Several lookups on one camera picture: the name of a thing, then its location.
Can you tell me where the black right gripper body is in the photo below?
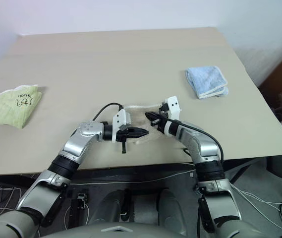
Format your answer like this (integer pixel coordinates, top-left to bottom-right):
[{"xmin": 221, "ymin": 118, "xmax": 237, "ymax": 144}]
[{"xmin": 157, "ymin": 103, "xmax": 171, "ymax": 132}]

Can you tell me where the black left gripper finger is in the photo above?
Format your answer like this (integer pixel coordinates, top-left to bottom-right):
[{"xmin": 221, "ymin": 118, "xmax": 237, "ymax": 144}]
[
  {"xmin": 129, "ymin": 132, "xmax": 149, "ymax": 139},
  {"xmin": 127, "ymin": 127, "xmax": 150, "ymax": 135}
]

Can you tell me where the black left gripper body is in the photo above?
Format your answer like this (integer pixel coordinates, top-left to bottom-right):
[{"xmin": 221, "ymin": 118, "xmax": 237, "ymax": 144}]
[{"xmin": 116, "ymin": 128, "xmax": 131, "ymax": 155}]

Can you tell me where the beige towel with white trim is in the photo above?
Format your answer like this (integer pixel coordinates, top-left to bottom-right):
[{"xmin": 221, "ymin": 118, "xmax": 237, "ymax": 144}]
[{"xmin": 122, "ymin": 103, "xmax": 172, "ymax": 147}]

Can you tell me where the light blue folded towel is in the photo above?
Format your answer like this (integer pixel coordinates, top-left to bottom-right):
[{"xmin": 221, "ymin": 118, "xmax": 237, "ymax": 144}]
[{"xmin": 185, "ymin": 65, "xmax": 229, "ymax": 100}]

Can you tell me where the green folded towel with print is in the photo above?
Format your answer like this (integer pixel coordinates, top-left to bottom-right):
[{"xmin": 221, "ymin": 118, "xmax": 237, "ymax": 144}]
[{"xmin": 0, "ymin": 84, "xmax": 43, "ymax": 130}]

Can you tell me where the dark grey rounded robot leg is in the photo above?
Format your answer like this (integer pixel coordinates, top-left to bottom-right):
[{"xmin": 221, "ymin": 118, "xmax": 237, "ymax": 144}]
[
  {"xmin": 90, "ymin": 188, "xmax": 132, "ymax": 225},
  {"xmin": 156, "ymin": 189, "xmax": 189, "ymax": 235}
]

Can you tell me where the small black floor clamp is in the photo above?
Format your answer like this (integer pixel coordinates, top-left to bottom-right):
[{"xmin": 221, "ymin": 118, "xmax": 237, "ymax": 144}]
[{"xmin": 77, "ymin": 192, "xmax": 87, "ymax": 208}]

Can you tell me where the grey robot torso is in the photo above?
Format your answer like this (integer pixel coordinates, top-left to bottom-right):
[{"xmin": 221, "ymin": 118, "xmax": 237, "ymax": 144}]
[{"xmin": 0, "ymin": 210, "xmax": 189, "ymax": 238}]

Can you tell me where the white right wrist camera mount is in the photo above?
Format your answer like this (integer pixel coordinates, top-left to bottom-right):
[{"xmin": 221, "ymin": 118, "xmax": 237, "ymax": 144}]
[{"xmin": 161, "ymin": 96, "xmax": 181, "ymax": 122}]

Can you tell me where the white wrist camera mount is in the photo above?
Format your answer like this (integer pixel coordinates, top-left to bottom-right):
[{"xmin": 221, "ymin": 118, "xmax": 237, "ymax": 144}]
[
  {"xmin": 161, "ymin": 96, "xmax": 181, "ymax": 122},
  {"xmin": 112, "ymin": 109, "xmax": 133, "ymax": 144}
]

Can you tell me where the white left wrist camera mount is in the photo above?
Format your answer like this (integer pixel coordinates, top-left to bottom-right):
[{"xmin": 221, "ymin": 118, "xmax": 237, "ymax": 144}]
[{"xmin": 112, "ymin": 109, "xmax": 133, "ymax": 144}]

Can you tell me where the black table frame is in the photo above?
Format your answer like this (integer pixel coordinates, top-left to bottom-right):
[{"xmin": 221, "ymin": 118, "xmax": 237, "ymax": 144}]
[{"xmin": 0, "ymin": 158, "xmax": 268, "ymax": 185}]

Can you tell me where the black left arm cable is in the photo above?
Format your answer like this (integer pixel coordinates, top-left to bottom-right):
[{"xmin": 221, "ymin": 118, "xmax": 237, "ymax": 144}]
[{"xmin": 92, "ymin": 102, "xmax": 124, "ymax": 121}]

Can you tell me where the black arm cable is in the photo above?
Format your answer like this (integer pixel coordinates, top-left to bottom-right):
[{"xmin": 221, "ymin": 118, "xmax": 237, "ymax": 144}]
[
  {"xmin": 92, "ymin": 102, "xmax": 124, "ymax": 121},
  {"xmin": 166, "ymin": 118, "xmax": 225, "ymax": 162}
]

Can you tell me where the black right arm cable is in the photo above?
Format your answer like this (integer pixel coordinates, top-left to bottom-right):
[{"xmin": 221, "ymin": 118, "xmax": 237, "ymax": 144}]
[{"xmin": 166, "ymin": 118, "xmax": 225, "ymax": 162}]

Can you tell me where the long white floor cable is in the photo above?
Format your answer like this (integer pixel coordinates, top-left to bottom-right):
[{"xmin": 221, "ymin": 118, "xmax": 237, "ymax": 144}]
[{"xmin": 68, "ymin": 177, "xmax": 197, "ymax": 185}]

